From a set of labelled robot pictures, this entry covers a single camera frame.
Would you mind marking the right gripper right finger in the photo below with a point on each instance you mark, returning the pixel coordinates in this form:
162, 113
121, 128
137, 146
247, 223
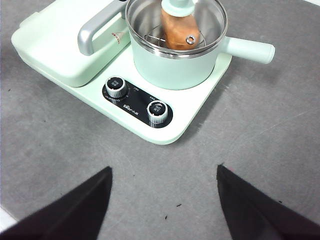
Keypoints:
257, 215

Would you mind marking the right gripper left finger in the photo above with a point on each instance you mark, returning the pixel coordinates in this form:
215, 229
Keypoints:
62, 217

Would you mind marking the glass lid with green knob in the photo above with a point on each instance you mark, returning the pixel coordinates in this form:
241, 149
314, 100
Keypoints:
175, 6

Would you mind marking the mint green steamer pot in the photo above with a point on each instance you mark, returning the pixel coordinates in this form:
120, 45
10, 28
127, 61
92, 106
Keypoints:
170, 72

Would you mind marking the mint green breakfast machine base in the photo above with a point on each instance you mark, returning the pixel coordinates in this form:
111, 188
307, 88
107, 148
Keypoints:
190, 107

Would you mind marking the silver control knob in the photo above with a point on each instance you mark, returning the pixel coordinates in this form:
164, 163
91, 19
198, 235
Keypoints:
157, 112
115, 86

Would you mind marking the mint green hinged grill cover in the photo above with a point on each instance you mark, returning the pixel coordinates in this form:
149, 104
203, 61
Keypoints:
55, 45

